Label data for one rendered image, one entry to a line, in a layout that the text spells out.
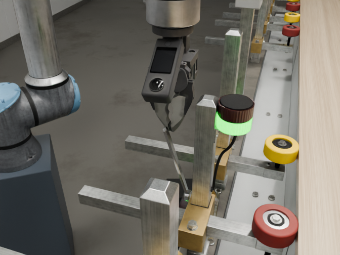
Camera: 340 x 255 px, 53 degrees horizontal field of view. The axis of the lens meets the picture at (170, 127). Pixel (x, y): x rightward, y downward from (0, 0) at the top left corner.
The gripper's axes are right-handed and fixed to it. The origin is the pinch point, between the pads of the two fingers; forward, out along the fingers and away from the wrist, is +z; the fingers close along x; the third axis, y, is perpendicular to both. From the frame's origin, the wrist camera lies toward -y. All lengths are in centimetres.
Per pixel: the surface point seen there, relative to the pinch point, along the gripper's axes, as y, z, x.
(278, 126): 72, 41, -24
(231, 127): -5.6, -6.0, -12.5
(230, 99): -2.3, -9.3, -11.5
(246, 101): -2.2, -9.3, -14.1
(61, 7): 397, 94, 299
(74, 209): 54, 103, 73
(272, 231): -10.1, 11.2, -22.1
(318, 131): 27.3, 12.5, -31.4
